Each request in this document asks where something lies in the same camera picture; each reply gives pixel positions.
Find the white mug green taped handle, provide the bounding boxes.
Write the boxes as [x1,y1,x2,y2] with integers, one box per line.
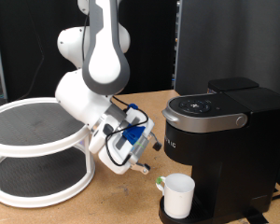
[155,173,196,220]

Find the black Keurig coffee machine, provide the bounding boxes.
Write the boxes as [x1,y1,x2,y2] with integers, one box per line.
[158,77,280,224]

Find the white two-tier turntable stand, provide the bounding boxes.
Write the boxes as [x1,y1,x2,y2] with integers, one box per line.
[0,97,96,209]

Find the grey partition panel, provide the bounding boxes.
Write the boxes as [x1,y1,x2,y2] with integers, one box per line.
[174,0,280,190]

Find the perforated metal upright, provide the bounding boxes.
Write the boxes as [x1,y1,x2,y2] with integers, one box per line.
[172,0,182,91]

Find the black camera cable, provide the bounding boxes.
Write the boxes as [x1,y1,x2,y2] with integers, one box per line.
[81,12,149,167]

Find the silver handled Keurig lid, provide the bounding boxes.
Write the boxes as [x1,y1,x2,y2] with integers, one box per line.
[161,92,250,134]

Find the black hanging background cable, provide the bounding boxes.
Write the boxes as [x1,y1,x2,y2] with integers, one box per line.
[20,0,45,101]

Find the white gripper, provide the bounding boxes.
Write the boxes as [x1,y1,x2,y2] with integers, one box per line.
[97,107,163,175]

